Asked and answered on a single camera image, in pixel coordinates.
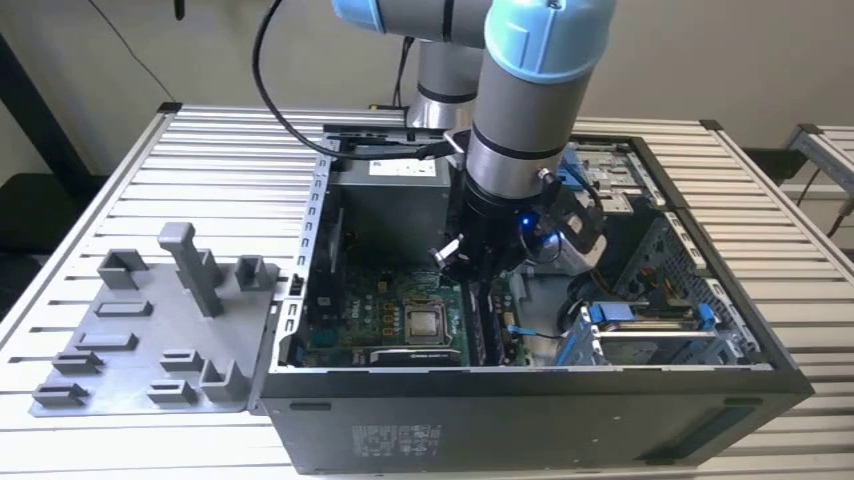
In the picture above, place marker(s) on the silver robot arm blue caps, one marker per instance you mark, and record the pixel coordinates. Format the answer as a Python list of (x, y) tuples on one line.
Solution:
[(527, 125)]

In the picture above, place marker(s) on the grey power supply unit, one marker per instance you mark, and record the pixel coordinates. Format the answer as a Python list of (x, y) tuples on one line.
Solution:
[(387, 220)]

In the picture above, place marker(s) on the silver CPU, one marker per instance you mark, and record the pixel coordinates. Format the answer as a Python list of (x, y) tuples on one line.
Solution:
[(426, 325)]

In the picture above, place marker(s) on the green motherboard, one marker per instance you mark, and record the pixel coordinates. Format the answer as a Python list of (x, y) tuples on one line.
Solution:
[(374, 310)]

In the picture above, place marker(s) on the hard disk in blue carrier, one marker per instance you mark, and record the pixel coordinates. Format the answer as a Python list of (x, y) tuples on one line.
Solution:
[(610, 312)]

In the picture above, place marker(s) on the grey metal drive cage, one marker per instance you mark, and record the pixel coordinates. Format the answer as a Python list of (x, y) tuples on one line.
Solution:
[(621, 170)]

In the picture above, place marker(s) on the metal disk cage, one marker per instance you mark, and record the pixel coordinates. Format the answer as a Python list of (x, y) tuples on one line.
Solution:
[(577, 345)]

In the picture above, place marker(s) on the black case fan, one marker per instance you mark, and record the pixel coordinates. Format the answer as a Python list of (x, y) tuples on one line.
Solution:
[(329, 280)]

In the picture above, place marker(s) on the black graphics card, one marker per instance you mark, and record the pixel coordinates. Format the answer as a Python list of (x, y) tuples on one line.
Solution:
[(414, 356)]

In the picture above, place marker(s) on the black open PC case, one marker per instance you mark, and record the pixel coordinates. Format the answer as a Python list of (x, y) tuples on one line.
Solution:
[(534, 425)]

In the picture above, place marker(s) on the grey plastic parts rack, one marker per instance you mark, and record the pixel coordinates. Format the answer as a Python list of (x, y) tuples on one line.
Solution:
[(167, 320)]

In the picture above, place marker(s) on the metal slat side table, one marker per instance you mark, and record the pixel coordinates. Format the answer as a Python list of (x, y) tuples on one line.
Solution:
[(834, 150)]

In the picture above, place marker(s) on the black metal stand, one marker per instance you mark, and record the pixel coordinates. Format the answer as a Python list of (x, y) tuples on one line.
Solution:
[(50, 125)]

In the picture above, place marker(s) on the pale grey wrist camera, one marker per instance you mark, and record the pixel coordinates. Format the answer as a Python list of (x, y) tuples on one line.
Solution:
[(443, 252)]

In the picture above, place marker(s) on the small black wall object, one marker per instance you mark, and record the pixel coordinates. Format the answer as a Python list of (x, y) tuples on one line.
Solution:
[(179, 9)]

